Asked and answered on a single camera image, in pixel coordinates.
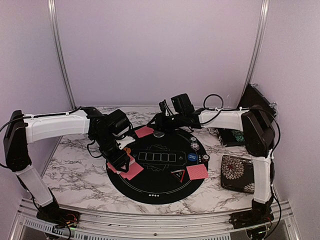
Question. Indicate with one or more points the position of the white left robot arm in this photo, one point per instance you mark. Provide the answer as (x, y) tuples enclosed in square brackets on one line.
[(25, 131)]

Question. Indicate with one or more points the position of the red card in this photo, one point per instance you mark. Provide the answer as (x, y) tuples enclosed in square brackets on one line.
[(147, 130), (139, 133), (128, 175), (136, 167), (194, 176), (199, 169)]

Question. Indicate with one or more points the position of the round black poker mat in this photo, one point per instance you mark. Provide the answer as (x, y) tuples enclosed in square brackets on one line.
[(155, 185)]

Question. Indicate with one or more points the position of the floral patterned pouch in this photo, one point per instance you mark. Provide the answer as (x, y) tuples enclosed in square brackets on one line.
[(237, 174)]

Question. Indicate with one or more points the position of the red triangle all-in marker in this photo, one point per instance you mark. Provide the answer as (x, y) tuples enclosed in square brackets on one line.
[(179, 174)]

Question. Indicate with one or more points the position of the red chip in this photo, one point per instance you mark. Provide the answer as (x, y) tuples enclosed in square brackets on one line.
[(205, 158)]

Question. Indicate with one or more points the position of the black poker chip case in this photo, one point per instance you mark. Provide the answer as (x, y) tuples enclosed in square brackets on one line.
[(251, 97)]

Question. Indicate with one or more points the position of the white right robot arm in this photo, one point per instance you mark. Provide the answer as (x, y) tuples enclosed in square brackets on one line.
[(253, 121)]

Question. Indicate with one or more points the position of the grey chip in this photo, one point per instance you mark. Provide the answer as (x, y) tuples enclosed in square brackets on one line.
[(195, 146)]

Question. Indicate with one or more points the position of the green chip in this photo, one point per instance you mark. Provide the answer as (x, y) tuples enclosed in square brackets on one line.
[(193, 139)]

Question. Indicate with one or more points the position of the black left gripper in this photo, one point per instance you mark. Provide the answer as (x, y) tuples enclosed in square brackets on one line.
[(119, 161)]

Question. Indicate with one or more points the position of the black dealer button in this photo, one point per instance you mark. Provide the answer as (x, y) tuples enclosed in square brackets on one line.
[(158, 134)]

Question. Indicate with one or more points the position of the blue small blind button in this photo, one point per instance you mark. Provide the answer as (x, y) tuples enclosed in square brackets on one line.
[(193, 158)]

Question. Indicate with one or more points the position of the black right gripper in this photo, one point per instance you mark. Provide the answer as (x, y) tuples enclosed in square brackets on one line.
[(160, 122)]

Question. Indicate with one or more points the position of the red playing card deck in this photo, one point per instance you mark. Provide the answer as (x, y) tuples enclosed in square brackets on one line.
[(121, 164)]

